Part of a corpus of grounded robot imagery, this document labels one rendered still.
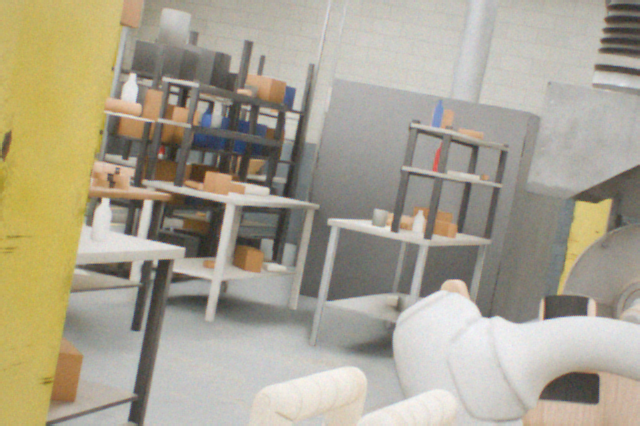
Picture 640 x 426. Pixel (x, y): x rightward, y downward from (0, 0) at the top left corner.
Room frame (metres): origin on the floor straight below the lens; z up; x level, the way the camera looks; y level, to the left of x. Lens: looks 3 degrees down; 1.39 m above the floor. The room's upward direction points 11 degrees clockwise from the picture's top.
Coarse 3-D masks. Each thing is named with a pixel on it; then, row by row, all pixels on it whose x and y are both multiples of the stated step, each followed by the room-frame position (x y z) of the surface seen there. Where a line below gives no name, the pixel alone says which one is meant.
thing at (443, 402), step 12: (420, 396) 1.07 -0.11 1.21; (432, 396) 1.08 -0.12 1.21; (444, 396) 1.10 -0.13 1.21; (384, 408) 0.99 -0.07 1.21; (396, 408) 1.00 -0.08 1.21; (408, 408) 1.01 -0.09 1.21; (420, 408) 1.03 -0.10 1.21; (432, 408) 1.06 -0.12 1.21; (444, 408) 1.08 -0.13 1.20; (456, 408) 1.12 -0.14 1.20; (360, 420) 0.97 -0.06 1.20; (372, 420) 0.96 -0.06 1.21; (384, 420) 0.96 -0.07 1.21; (396, 420) 0.97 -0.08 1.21; (408, 420) 0.99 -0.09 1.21; (420, 420) 1.02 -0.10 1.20; (432, 420) 1.05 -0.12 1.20; (444, 420) 1.08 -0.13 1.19
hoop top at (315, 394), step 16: (352, 368) 1.14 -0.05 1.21; (288, 384) 1.01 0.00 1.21; (304, 384) 1.03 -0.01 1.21; (320, 384) 1.05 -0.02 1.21; (336, 384) 1.08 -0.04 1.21; (352, 384) 1.12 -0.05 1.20; (256, 400) 0.99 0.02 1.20; (272, 400) 0.98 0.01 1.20; (288, 400) 0.99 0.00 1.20; (304, 400) 1.01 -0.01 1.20; (320, 400) 1.04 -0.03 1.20; (336, 400) 1.08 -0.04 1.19; (352, 400) 1.12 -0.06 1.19; (304, 416) 1.02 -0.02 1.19
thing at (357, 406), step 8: (360, 400) 1.14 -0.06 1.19; (336, 408) 1.14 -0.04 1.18; (344, 408) 1.14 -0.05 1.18; (352, 408) 1.14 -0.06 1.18; (360, 408) 1.14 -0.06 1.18; (328, 416) 1.14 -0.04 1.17; (336, 416) 1.14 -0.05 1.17; (344, 416) 1.14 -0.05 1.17; (352, 416) 1.14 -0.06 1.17; (360, 416) 1.15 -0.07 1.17; (328, 424) 1.14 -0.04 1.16; (336, 424) 1.14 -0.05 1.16; (344, 424) 1.14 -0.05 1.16; (352, 424) 1.14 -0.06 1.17
